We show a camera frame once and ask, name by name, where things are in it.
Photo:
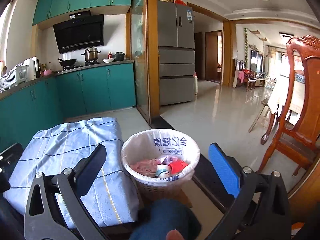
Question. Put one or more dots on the white dish rack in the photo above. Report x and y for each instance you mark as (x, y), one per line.
(15, 77)

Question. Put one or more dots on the red wrapper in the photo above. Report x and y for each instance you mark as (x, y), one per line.
(177, 167)

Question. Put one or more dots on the stainless steel stock pot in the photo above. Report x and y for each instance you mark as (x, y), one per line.
(91, 54)

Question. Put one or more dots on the black range hood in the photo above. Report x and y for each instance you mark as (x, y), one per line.
(79, 33)

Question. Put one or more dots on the teal lower kitchen cabinets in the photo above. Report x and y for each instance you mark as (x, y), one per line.
(47, 101)

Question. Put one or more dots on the black wok pan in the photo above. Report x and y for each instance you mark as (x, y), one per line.
(67, 63)

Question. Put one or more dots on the grey multi-door refrigerator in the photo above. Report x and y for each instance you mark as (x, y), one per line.
(176, 53)

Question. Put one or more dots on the operator blue jeans knee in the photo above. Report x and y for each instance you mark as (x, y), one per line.
(164, 215)

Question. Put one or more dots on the pink plastic bag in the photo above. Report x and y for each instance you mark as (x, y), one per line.
(147, 167)

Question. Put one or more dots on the red wooden dining chair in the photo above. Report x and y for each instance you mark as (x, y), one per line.
(298, 130)

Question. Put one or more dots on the white lined trash basket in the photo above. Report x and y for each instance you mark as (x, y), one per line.
(168, 145)

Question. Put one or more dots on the white bowl on counter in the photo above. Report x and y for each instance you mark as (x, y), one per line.
(108, 60)

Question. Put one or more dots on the white kettle appliance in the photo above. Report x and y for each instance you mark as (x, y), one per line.
(33, 70)

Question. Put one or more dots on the operator hand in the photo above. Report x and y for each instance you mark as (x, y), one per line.
(174, 235)

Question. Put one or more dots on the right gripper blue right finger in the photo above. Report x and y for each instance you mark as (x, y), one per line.
(227, 169)

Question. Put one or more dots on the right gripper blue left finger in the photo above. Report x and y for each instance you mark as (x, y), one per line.
(87, 170)

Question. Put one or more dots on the black small cooking pot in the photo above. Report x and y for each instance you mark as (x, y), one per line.
(119, 56)

